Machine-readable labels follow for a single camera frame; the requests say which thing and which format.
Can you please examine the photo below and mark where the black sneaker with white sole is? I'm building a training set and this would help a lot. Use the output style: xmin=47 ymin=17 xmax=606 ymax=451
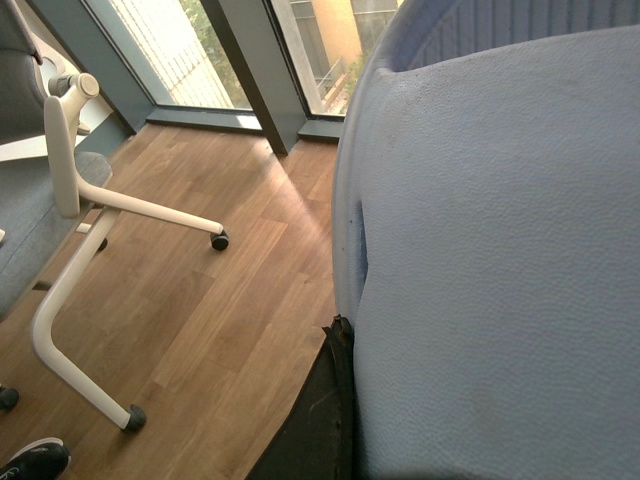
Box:
xmin=1 ymin=437 xmax=71 ymax=480

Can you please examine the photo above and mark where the white office chair on casters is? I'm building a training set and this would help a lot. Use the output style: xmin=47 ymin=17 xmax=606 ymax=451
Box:
xmin=1 ymin=1 xmax=229 ymax=432

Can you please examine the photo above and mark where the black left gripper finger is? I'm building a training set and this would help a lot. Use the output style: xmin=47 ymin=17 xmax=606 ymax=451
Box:
xmin=247 ymin=315 xmax=354 ymax=479

